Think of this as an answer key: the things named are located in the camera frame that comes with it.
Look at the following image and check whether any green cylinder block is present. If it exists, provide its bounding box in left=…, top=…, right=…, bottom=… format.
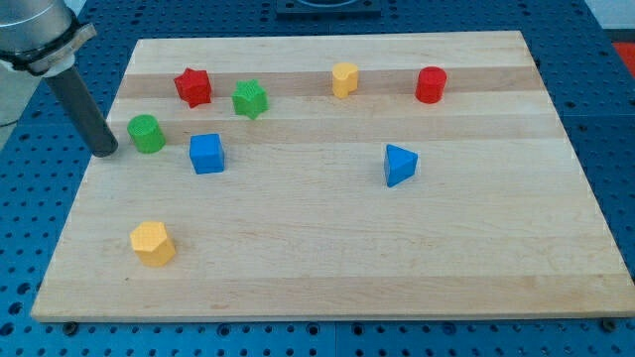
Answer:
left=127, top=114, right=166, bottom=154

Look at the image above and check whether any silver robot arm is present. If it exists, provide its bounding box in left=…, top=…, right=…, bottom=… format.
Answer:
left=1, top=0, right=96, bottom=77

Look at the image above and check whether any blue triangle block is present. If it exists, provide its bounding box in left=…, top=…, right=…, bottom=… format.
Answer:
left=384, top=144, right=419, bottom=187

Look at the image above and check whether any light wooden board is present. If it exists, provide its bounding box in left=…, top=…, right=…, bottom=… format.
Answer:
left=32, top=31, right=634, bottom=322

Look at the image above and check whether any green star block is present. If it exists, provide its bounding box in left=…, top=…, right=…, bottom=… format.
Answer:
left=232, top=79, right=269, bottom=120

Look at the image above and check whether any yellow heart block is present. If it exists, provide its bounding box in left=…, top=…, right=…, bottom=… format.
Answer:
left=331, top=62, right=359, bottom=98

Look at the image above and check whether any blue cube block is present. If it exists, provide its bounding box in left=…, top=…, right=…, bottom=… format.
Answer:
left=190, top=133, right=225, bottom=175

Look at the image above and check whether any red cylinder block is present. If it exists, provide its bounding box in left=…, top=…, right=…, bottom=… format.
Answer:
left=415, top=66, right=447, bottom=104

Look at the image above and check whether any red star block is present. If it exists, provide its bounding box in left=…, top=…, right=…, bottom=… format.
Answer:
left=174, top=67, right=212, bottom=108

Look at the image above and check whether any yellow hexagon block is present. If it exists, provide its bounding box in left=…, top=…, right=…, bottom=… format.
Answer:
left=130, top=221, right=177, bottom=267

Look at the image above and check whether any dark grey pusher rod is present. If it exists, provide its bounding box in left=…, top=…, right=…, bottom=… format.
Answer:
left=45, top=65, right=118, bottom=158

